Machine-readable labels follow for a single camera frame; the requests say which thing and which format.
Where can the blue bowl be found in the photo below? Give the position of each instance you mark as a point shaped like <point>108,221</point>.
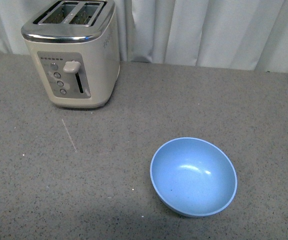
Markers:
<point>193,177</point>

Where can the cream two-slot toaster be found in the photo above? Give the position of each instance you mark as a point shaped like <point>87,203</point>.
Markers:
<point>74,46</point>

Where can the white curtain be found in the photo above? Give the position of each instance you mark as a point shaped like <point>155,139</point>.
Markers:
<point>240,34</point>

